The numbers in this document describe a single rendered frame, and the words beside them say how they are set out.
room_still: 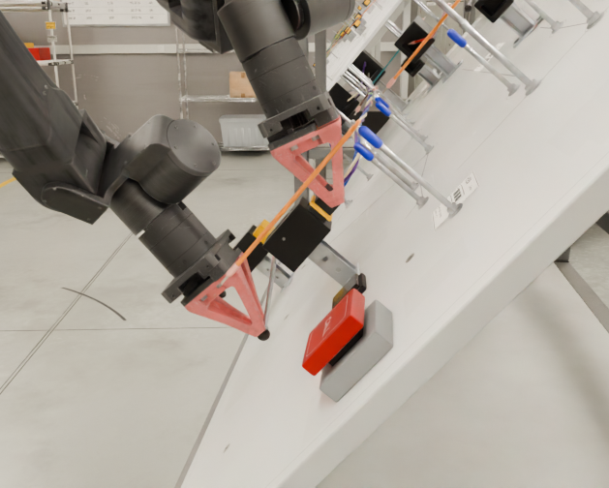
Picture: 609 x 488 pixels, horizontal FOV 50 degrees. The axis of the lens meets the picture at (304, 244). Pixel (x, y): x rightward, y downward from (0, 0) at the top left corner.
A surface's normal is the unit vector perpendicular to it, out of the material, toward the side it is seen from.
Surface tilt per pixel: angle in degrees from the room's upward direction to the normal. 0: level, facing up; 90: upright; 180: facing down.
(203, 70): 90
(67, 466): 0
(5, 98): 125
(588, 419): 0
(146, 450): 0
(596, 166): 50
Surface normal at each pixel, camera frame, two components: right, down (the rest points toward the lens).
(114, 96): 0.02, 0.29
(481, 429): -0.01, -0.96
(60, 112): 0.98, -0.14
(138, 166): 0.03, 0.82
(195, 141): 0.65, -0.44
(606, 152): -0.76, -0.64
